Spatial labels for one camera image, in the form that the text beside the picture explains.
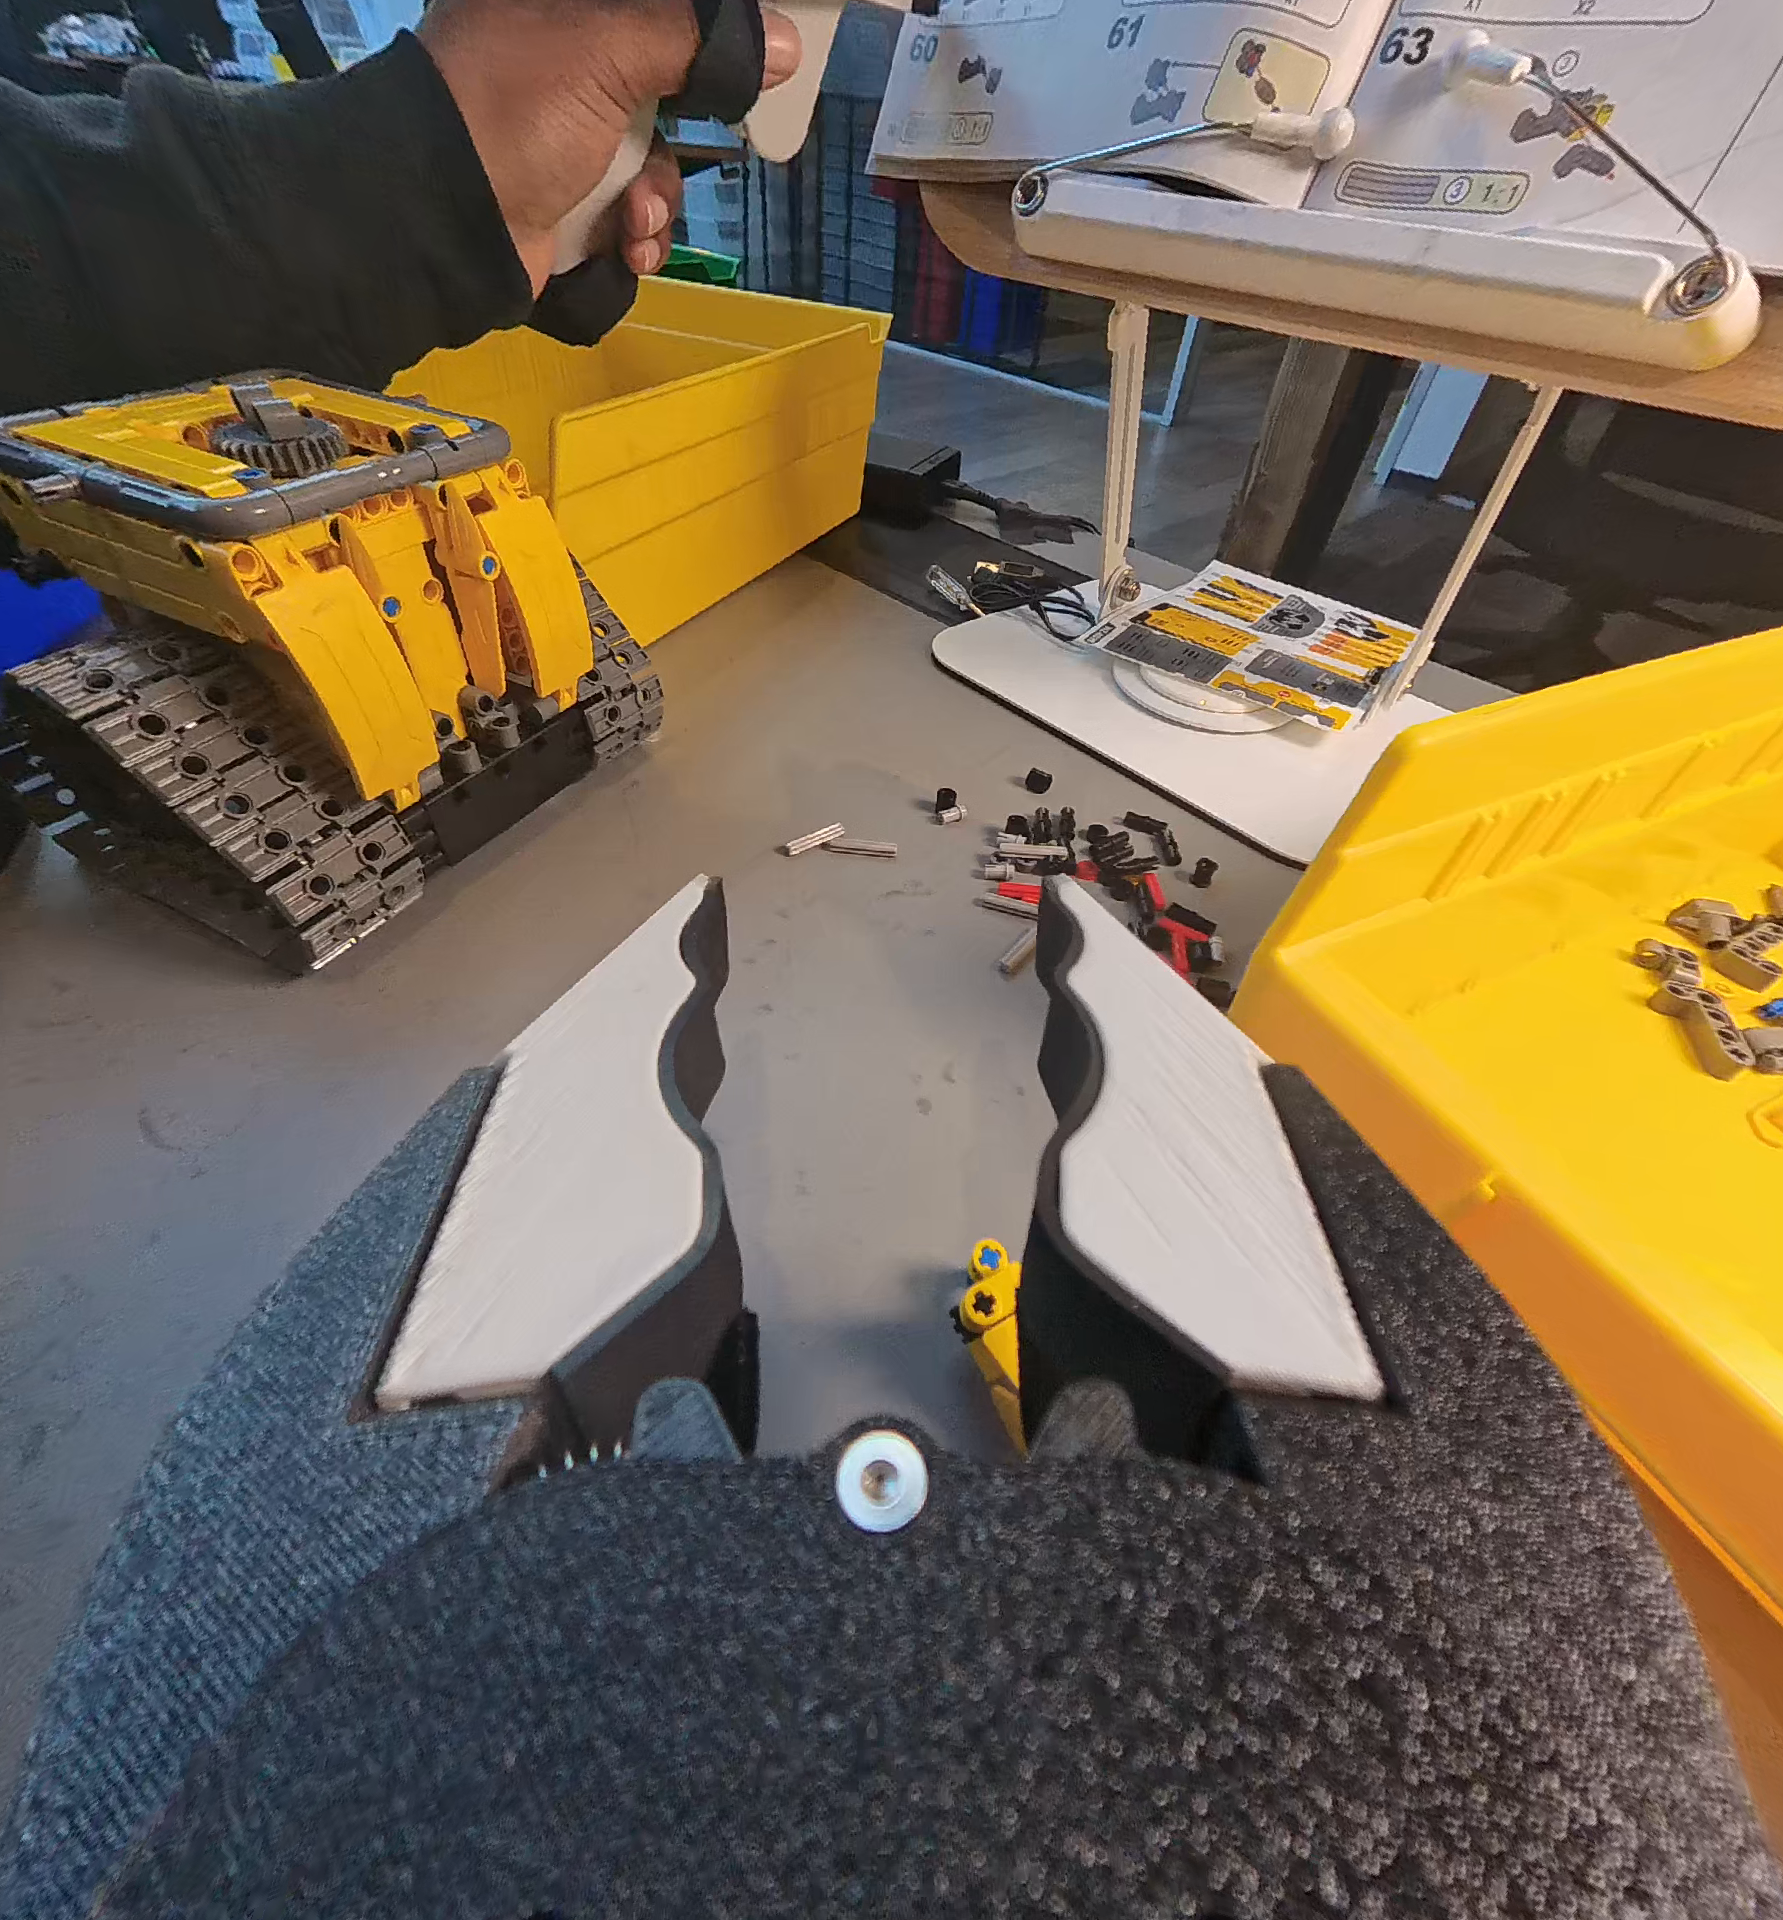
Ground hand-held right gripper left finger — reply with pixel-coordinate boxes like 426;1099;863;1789
377;877;758;1442

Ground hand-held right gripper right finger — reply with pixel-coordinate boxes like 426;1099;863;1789
1019;877;1388;1411

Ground yellow beam assembly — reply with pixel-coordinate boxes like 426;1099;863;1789
946;1230;1034;1450

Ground yellow parts bin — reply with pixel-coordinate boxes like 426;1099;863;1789
1229;616;1783;1696

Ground yellow tracked toy robot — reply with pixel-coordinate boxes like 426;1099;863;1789
0;372;668;979

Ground person's left forearm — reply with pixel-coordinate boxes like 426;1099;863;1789
0;30;533;572

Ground large yellow plastic bin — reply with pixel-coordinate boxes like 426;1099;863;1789
382;276;894;647

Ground pile of small building parts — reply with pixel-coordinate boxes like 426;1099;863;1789
778;765;1238;1006

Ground black power adapter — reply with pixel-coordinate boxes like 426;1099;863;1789
856;445;968;535

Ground mixed plastic connector pieces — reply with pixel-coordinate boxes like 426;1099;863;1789
1631;879;1783;1087

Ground white stand base with leaflet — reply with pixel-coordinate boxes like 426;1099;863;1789
922;30;1783;872

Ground blue plastic bin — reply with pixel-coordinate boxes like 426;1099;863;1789
0;564;104;691

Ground instruction booklet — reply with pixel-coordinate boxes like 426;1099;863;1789
868;1;1783;286

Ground black cable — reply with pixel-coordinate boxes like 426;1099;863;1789
922;496;1109;647

